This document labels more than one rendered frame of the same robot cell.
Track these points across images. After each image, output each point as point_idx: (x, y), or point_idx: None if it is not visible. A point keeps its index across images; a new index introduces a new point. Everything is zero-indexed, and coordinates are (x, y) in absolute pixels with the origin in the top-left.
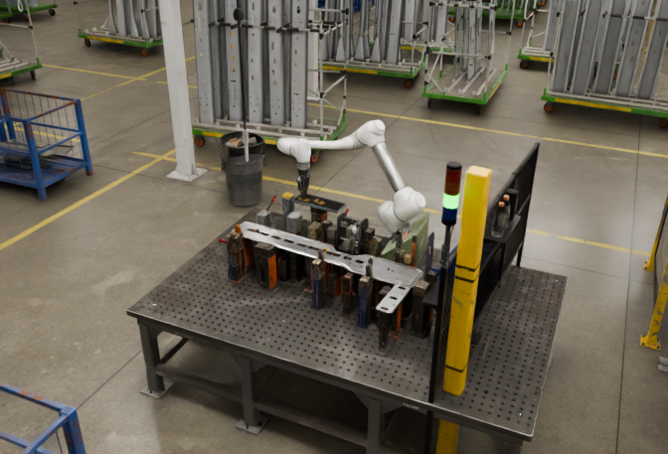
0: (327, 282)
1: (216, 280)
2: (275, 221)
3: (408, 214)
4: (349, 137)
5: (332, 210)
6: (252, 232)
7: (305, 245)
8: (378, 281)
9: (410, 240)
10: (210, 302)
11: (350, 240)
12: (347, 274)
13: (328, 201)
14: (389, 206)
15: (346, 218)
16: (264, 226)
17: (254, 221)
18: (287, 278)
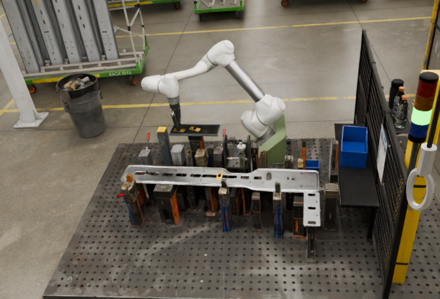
0: None
1: (119, 230)
2: None
3: (273, 118)
4: (202, 62)
5: (212, 134)
6: (142, 175)
7: None
8: None
9: (281, 141)
10: (125, 257)
11: (239, 159)
12: (255, 195)
13: (202, 125)
14: (252, 115)
15: (230, 139)
16: (148, 164)
17: (126, 156)
18: (186, 207)
